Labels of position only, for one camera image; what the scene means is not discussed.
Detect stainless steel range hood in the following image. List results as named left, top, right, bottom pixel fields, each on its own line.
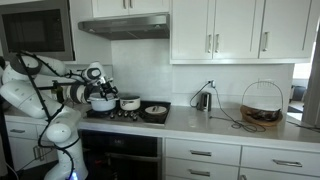
left=77, top=12, right=171, bottom=41

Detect stainless steel electric kettle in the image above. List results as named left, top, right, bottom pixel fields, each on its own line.
left=196, top=91, right=213, bottom=113

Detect white upper wall cabinet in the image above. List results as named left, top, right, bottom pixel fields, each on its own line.
left=169, top=0, right=320, bottom=66

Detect white cabinet above hood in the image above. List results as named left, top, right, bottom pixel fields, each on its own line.
left=91, top=0, right=171, bottom=19

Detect black kettle power cable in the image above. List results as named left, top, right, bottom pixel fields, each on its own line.
left=188, top=81, right=212, bottom=109

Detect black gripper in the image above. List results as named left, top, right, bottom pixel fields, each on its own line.
left=98, top=76, right=120, bottom=101

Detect wooden basket with wire handle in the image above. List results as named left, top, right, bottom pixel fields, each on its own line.
left=239, top=79, right=285, bottom=128

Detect white pan lid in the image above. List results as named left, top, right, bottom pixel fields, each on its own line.
left=144, top=105, right=168, bottom=116

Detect thin black cable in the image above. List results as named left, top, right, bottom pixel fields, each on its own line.
left=285, top=120, right=320, bottom=132

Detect white saucepan with long handle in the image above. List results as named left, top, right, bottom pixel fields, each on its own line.
left=119, top=95, right=142, bottom=112

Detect white pot with loop handles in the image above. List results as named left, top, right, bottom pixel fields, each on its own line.
left=87, top=92, right=119, bottom=113

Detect coiled black cable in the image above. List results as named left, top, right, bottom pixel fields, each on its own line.
left=208, top=85, right=268, bottom=134

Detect black gas cooktop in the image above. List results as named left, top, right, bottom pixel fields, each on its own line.
left=83, top=99, right=172, bottom=127

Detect white base cabinet door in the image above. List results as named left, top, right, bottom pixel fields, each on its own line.
left=7, top=135, right=60, bottom=172

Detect black built-in microwave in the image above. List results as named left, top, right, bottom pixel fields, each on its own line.
left=0, top=0, right=75, bottom=63

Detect black built-in oven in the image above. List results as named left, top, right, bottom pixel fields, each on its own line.
left=81, top=129, right=164, bottom=180

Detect stainless steel refrigerator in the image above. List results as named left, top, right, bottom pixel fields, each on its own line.
left=301, top=19, right=320, bottom=128

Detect dark items in basket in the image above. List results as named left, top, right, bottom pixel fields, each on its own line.
left=248, top=107, right=282, bottom=122

